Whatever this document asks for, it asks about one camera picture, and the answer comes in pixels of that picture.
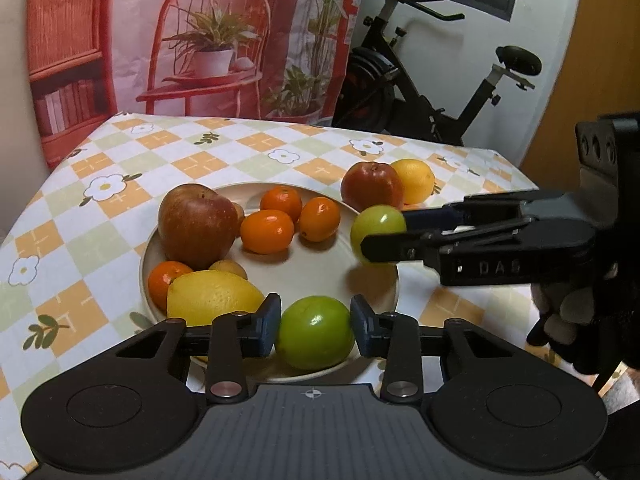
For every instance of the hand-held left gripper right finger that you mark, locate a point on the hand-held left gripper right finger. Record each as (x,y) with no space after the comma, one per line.
(361,330)

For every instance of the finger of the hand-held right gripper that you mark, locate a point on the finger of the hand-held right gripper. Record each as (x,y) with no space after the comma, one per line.
(430,217)
(395,249)

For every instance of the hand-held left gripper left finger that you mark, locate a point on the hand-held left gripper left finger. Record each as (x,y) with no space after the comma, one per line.
(270,327)

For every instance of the green jujube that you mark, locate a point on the green jujube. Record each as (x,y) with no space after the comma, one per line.
(312,332)
(377,222)

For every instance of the round orange-yellow lemon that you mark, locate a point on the round orange-yellow lemon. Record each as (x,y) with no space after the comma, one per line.
(415,177)

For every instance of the bright yellow lemon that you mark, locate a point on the bright yellow lemon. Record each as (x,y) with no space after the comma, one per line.
(215,297)

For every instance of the dark red apple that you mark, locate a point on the dark red apple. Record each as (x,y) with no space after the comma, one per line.
(372,185)

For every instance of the small tan fruit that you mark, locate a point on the small tan fruit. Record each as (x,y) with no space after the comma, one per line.
(227,269)
(239,212)

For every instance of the beige plate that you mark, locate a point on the beige plate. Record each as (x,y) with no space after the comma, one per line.
(310,265)

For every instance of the tangerine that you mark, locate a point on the tangerine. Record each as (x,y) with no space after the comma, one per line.
(281,202)
(266,231)
(165,280)
(320,219)

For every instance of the large streaky red apple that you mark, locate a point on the large streaky red apple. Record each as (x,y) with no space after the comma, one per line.
(197,225)

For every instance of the person's right hand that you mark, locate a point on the person's right hand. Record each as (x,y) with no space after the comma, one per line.
(575,310)

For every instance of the black exercise bike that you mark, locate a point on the black exercise bike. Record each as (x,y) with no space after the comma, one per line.
(380,85)

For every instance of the checkered floral tablecloth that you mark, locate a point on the checkered floral tablecloth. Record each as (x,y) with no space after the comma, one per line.
(150,160)

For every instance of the printed pink backdrop cloth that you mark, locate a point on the printed pink backdrop cloth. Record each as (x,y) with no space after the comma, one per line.
(135,35)

